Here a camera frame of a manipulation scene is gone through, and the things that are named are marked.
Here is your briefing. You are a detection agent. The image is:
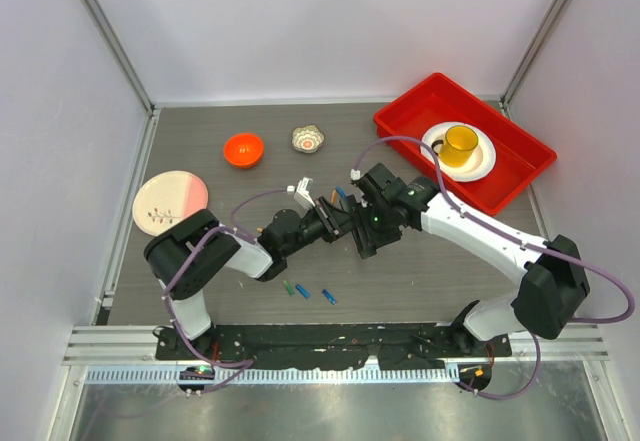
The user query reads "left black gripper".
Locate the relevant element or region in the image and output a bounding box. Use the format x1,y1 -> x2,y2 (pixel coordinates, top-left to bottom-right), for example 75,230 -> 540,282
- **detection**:
283,197 -> 357,259

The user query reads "black remote control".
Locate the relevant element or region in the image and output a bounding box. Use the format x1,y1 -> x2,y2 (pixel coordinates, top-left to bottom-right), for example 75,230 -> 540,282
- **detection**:
338,195 -> 376,261

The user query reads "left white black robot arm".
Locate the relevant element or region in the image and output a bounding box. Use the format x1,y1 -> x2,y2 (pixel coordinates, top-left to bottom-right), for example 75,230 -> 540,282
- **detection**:
143,195 -> 356,360

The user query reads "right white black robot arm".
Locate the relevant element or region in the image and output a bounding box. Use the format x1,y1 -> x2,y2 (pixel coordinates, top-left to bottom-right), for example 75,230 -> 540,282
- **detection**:
339,163 -> 590,356

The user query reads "blue battery right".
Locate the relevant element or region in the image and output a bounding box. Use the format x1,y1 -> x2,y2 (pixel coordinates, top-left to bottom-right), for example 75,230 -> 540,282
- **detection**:
322,289 -> 337,305

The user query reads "blue battery middle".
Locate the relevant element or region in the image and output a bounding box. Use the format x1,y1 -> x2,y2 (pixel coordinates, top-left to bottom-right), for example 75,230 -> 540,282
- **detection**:
295,284 -> 311,299

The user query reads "green battery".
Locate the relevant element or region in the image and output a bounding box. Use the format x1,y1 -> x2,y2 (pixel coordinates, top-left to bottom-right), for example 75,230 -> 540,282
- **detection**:
282,280 -> 295,296

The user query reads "small patterned flower bowl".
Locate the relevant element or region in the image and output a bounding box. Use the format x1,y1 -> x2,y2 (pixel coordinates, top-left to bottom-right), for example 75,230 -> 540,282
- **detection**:
291,124 -> 325,154

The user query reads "yellow glass mug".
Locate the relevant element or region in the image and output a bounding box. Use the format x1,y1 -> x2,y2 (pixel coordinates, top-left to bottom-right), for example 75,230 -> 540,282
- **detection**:
431,125 -> 479,168

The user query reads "orange bowl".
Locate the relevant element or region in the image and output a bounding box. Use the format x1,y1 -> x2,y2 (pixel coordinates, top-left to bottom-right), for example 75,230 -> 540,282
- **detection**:
223,133 -> 264,169

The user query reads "white plate in bin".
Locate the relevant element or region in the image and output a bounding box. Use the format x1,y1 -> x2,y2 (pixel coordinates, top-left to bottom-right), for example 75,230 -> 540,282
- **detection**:
421,122 -> 497,183

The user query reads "red plastic bin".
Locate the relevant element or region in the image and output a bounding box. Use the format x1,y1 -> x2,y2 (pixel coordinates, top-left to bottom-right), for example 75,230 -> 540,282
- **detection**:
373,73 -> 557,215

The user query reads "pink white floral plate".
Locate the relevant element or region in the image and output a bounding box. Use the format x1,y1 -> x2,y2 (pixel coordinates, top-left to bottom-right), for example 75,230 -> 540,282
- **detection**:
132,170 -> 209,236

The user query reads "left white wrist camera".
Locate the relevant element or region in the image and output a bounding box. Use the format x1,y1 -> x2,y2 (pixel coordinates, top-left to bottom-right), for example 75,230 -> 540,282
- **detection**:
286,177 -> 315,210

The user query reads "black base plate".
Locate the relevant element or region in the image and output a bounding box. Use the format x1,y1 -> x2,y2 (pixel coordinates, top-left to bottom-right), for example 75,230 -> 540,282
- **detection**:
154,320 -> 514,370

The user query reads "slotted cable duct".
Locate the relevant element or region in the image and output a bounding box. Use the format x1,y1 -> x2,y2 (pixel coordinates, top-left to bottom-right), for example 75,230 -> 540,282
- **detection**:
85,363 -> 459,386

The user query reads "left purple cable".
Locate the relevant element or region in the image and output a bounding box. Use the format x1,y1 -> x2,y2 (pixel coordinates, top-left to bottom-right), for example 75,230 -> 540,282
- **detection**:
162,188 -> 296,395

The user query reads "purple cable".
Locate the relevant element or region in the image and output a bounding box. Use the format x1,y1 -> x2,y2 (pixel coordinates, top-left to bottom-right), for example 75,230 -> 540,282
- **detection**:
353,135 -> 636,403
162,188 -> 296,395

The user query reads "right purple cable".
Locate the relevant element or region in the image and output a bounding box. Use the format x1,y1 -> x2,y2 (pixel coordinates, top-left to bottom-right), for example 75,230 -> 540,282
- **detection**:
353,135 -> 636,403

